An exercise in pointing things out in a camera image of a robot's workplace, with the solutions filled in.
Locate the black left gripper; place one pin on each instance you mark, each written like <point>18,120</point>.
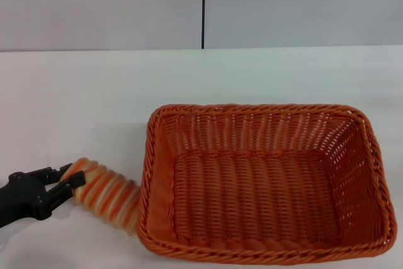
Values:
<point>22,196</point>

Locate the orange white striped bread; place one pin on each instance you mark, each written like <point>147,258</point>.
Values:
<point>107,193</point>

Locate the orange woven plastic basket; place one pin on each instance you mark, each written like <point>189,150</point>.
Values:
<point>252,187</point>

